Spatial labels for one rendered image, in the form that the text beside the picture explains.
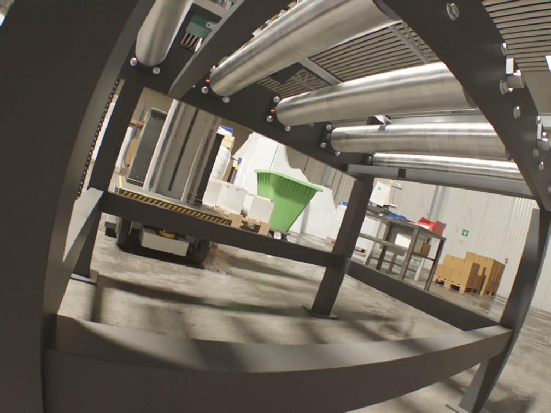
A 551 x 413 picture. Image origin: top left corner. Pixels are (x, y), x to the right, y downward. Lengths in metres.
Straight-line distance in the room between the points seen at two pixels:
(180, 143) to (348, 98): 1.33
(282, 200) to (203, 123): 2.02
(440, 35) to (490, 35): 0.21
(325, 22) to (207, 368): 0.53
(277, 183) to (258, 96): 2.50
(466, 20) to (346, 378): 0.52
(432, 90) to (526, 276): 0.70
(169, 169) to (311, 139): 0.97
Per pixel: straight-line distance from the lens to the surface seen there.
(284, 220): 3.86
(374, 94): 0.80
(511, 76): 0.67
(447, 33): 0.45
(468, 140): 0.94
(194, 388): 0.26
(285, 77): 1.35
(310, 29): 0.59
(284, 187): 3.73
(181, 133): 1.98
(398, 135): 1.09
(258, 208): 3.06
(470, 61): 0.50
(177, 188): 1.98
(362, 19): 0.52
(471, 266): 6.36
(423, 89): 0.71
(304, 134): 1.37
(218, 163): 4.48
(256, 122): 1.26
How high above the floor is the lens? 0.48
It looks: level
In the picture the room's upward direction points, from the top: 18 degrees clockwise
